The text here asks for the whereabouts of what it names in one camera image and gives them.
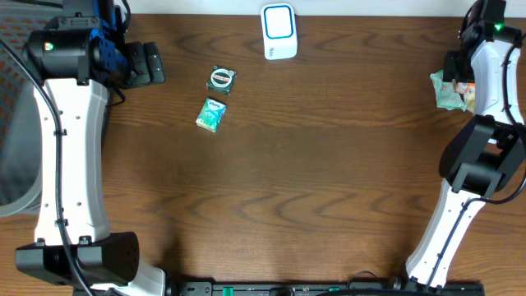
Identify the orange snack pack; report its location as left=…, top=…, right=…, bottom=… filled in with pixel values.
left=455, top=82, right=476, bottom=95

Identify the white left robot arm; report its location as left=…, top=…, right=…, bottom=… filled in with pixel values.
left=16, top=0, right=170, bottom=295

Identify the grey plastic mesh basket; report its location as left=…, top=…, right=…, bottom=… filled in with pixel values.
left=1, top=1, right=42, bottom=217

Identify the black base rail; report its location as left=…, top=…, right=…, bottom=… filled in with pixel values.
left=164, top=280, right=486, bottom=296

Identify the white barcode scanner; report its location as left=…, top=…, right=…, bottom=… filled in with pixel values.
left=260, top=3, right=298, bottom=60

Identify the green wipes pack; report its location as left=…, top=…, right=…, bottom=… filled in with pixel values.
left=430, top=70, right=467, bottom=112

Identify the teal Kleenex tissue pack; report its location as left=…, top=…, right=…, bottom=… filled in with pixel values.
left=196, top=98, right=227, bottom=132

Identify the yellow wet wipes pack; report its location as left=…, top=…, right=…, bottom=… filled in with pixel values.
left=464, top=92, right=476, bottom=113

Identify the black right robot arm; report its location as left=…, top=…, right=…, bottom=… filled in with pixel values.
left=389, top=0, right=525, bottom=295

